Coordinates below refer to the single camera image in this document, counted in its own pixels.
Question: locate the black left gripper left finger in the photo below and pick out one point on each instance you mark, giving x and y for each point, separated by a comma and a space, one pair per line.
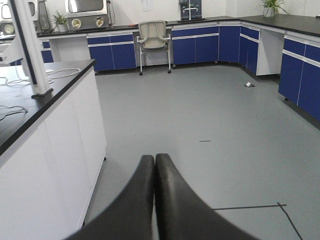
129, 216

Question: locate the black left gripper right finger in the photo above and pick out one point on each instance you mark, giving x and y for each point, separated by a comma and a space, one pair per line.
181, 214

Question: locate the white island lab bench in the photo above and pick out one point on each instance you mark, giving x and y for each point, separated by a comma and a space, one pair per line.
51, 154

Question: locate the floor socket box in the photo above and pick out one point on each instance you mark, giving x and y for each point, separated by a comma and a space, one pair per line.
249, 85

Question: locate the beige mesh office chair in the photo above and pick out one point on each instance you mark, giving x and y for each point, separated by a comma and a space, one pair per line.
152, 38

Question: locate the blue lab cabinet run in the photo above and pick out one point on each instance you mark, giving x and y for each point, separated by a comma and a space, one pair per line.
287, 45

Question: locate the small potted green plant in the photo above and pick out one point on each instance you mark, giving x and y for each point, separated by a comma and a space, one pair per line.
60, 22

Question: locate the white lab faucet green taps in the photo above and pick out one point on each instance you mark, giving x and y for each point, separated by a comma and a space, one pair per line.
189, 8

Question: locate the stainless steel glove box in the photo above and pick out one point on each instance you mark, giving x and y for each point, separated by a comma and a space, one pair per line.
84, 15

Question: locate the potted plant on right counter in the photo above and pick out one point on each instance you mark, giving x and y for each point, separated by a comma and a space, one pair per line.
271, 7

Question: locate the white stand frame on island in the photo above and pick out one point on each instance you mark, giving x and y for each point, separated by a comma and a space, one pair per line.
27, 48

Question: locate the white paper wall notice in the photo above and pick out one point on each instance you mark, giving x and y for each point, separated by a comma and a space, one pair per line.
147, 5

